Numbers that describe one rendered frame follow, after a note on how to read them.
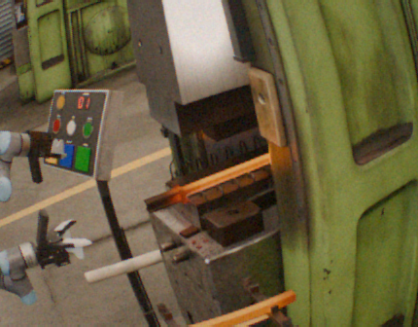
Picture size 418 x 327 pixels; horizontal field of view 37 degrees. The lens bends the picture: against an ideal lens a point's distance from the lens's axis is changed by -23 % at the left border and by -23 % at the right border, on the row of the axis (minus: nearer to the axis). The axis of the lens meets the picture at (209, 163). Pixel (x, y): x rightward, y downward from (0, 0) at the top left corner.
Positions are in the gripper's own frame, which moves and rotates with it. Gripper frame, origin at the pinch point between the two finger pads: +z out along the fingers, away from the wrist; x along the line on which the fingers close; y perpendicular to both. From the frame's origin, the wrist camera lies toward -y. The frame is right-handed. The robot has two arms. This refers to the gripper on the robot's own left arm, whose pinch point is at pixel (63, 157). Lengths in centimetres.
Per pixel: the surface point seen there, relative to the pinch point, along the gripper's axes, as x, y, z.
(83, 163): -0.9, -1.1, 9.6
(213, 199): -55, -3, 8
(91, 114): -0.7, 14.5, 10.3
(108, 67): 329, 68, 313
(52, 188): 195, -33, 154
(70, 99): 14.0, 19.0, 10.3
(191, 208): -50, -6, 7
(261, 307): -95, -22, -20
